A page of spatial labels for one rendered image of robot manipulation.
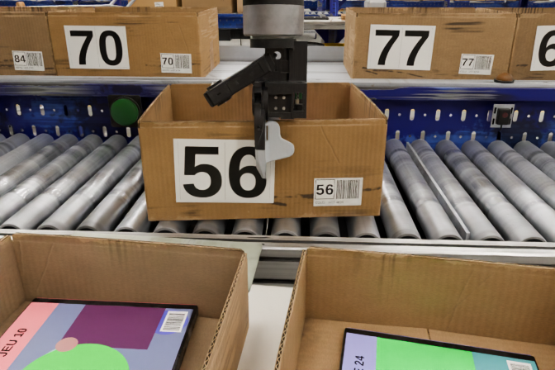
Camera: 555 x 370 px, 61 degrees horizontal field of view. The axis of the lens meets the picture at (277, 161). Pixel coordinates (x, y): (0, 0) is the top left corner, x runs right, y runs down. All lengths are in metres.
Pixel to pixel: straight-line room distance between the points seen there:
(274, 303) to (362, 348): 0.13
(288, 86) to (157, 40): 0.64
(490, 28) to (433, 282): 0.87
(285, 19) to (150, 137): 0.27
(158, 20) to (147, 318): 0.87
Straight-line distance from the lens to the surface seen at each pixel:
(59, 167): 1.13
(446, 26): 1.26
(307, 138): 0.74
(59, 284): 0.63
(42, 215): 0.93
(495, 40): 1.31
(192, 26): 1.25
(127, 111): 1.25
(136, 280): 0.58
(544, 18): 1.35
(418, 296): 0.55
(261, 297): 0.61
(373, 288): 0.54
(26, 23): 1.40
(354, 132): 0.75
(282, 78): 0.71
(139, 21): 1.28
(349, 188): 0.78
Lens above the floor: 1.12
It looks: 21 degrees down
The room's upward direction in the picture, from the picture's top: straight up
